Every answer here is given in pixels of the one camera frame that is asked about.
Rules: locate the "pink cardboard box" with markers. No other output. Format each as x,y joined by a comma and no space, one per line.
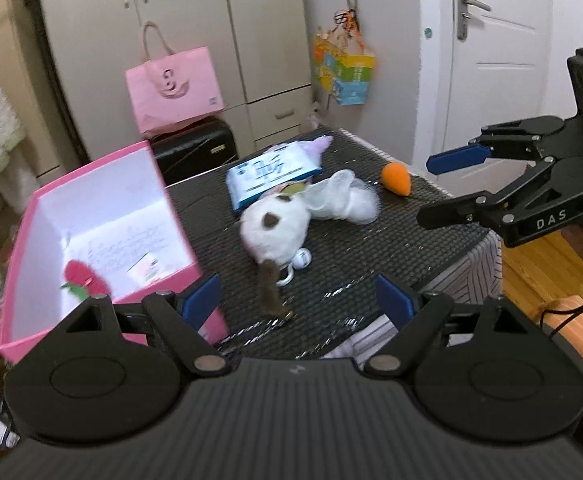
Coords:
166,285

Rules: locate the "dark printed packet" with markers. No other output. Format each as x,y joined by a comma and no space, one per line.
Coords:
1,422

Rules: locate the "red plush toy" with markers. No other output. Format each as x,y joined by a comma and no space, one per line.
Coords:
84,275

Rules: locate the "black suitcase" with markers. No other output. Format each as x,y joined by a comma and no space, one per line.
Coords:
196,150

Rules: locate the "blue and white packet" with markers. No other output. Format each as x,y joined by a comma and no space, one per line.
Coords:
271,170

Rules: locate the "white plastic bag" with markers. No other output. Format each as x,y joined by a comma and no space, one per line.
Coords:
341,200

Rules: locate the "orange cushion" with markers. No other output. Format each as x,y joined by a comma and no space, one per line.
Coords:
571,337

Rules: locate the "black mesh table mat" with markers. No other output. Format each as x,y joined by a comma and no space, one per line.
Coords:
371,240

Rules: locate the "white plush cat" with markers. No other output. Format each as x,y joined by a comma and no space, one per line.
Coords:
271,230

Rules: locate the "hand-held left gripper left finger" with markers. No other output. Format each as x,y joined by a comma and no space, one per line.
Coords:
202,300

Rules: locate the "white door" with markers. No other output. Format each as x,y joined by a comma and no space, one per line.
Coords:
506,35

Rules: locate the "pink tote bag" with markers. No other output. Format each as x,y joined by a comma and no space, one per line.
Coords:
171,90

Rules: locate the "striped tablecloth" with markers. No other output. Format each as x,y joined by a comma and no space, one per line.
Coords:
476,275

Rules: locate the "colourful gift bag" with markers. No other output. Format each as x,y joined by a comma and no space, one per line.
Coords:
351,75

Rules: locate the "purple plush doll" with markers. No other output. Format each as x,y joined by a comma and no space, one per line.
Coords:
319,145

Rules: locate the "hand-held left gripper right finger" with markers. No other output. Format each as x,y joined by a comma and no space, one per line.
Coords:
394,305

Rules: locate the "white keyring charm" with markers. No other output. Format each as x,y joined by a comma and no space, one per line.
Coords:
299,259

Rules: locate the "beige wardrobe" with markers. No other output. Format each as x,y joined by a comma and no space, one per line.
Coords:
96,35

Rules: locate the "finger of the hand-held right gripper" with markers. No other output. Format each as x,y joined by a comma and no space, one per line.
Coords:
456,159
451,215

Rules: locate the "orange plush carrot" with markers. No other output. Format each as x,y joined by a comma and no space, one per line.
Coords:
395,177

